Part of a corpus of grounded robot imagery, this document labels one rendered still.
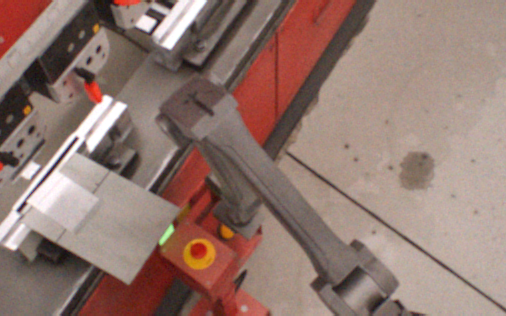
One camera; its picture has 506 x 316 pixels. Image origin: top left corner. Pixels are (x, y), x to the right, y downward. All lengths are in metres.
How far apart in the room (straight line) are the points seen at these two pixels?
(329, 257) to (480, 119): 1.78
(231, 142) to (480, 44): 2.09
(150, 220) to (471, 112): 1.64
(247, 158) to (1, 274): 0.77
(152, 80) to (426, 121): 1.29
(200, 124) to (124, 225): 0.52
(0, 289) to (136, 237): 0.33
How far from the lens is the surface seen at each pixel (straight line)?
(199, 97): 0.98
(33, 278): 1.57
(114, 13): 1.40
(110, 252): 1.41
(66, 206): 1.46
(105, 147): 1.59
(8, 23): 1.15
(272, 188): 0.99
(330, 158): 2.58
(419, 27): 2.95
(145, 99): 1.70
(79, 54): 1.33
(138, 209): 1.43
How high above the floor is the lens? 2.29
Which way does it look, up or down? 63 degrees down
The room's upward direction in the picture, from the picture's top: 4 degrees counter-clockwise
